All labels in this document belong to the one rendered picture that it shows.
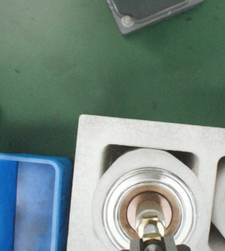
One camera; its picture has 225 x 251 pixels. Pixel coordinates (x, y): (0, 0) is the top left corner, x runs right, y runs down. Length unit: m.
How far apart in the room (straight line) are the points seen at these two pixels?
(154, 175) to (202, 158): 0.09
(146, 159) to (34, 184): 0.31
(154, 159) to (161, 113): 0.25
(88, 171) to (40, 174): 0.21
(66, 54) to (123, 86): 0.11
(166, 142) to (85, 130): 0.08
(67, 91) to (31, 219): 0.22
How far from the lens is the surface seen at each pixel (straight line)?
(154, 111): 0.50
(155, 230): 0.20
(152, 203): 0.25
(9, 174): 0.51
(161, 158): 0.26
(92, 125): 0.33
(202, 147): 0.33
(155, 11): 0.51
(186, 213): 0.26
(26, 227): 0.56
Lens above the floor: 0.50
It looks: 85 degrees down
